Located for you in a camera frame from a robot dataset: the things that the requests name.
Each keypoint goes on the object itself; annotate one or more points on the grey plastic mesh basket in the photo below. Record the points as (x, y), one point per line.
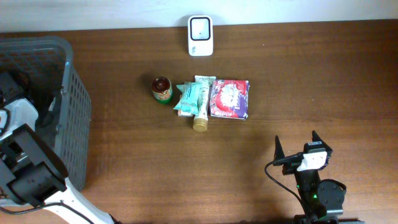
(59, 95)

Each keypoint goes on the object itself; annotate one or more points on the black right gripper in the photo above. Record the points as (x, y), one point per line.
(289, 160)

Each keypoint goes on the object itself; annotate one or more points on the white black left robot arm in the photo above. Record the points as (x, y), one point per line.
(31, 173)

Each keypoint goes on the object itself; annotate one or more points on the orange tissue pack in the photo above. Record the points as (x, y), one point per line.
(184, 114)

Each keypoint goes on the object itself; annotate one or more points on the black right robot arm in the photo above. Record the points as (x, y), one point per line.
(321, 200)

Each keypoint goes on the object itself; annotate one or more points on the cream tube gold cap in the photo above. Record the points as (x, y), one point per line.
(200, 121)

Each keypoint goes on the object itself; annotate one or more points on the brown lid sauce jar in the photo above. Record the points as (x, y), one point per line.
(162, 90)

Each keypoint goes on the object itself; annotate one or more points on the mint green wipes pack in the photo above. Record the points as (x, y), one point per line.
(189, 99)

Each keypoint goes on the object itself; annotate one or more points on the red purple pad package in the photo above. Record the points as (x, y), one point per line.
(229, 99)

